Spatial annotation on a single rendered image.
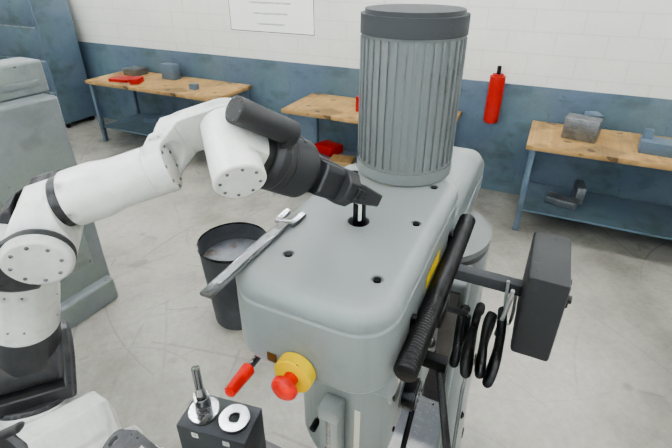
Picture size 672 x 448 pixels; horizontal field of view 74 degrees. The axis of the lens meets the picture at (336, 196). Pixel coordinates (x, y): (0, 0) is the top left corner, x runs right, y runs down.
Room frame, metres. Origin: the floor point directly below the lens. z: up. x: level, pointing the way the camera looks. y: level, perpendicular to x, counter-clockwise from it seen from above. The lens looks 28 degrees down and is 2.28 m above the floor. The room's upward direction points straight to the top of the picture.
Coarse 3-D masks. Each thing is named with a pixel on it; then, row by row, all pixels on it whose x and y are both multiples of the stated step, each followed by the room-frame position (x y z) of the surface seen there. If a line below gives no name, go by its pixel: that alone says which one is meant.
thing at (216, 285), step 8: (280, 216) 0.66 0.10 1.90; (296, 216) 0.66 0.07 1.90; (304, 216) 0.66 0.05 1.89; (280, 224) 0.63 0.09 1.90; (288, 224) 0.63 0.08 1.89; (296, 224) 0.64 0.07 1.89; (272, 232) 0.61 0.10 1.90; (280, 232) 0.61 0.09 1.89; (264, 240) 0.58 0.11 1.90; (272, 240) 0.59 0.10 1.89; (248, 248) 0.56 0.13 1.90; (256, 248) 0.56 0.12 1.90; (264, 248) 0.57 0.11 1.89; (240, 256) 0.54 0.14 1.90; (248, 256) 0.54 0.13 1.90; (256, 256) 0.55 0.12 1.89; (232, 264) 0.52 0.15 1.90; (240, 264) 0.52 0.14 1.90; (224, 272) 0.50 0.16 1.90; (232, 272) 0.50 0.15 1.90; (216, 280) 0.48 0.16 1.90; (224, 280) 0.48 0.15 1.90; (208, 288) 0.47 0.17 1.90; (216, 288) 0.47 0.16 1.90; (208, 296) 0.45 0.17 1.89
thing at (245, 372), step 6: (252, 360) 0.52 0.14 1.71; (258, 360) 0.52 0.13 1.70; (246, 366) 0.50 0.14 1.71; (252, 366) 0.50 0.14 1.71; (240, 372) 0.49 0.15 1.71; (246, 372) 0.49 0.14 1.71; (252, 372) 0.50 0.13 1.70; (234, 378) 0.48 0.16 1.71; (240, 378) 0.48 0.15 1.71; (246, 378) 0.48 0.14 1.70; (228, 384) 0.47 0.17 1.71; (234, 384) 0.47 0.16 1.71; (240, 384) 0.47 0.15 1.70; (228, 390) 0.46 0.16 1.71; (234, 390) 0.46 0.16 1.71
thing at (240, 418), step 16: (192, 400) 0.91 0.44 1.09; (224, 400) 0.91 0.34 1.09; (192, 416) 0.85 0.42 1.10; (208, 416) 0.85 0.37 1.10; (224, 416) 0.85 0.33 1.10; (240, 416) 0.85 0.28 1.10; (256, 416) 0.86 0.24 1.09; (192, 432) 0.81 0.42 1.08; (208, 432) 0.81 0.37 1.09; (224, 432) 0.81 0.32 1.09; (240, 432) 0.81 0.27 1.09; (256, 432) 0.84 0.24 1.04
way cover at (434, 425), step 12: (420, 396) 0.95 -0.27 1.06; (420, 408) 0.93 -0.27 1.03; (432, 408) 0.92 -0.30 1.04; (420, 420) 0.91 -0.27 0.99; (432, 420) 0.90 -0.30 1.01; (396, 432) 0.91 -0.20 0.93; (420, 432) 0.89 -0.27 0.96; (432, 432) 0.88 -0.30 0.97; (396, 444) 0.89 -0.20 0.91; (408, 444) 0.88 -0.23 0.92; (420, 444) 0.87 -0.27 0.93; (432, 444) 0.87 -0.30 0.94
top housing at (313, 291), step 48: (384, 192) 0.76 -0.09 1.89; (432, 192) 0.76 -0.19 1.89; (288, 240) 0.59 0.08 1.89; (336, 240) 0.59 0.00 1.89; (384, 240) 0.59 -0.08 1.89; (432, 240) 0.61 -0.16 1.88; (240, 288) 0.50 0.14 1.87; (288, 288) 0.48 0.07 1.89; (336, 288) 0.48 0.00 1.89; (384, 288) 0.48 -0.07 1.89; (288, 336) 0.46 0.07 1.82; (336, 336) 0.43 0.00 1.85; (384, 336) 0.43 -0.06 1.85; (336, 384) 0.43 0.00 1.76; (384, 384) 0.43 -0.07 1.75
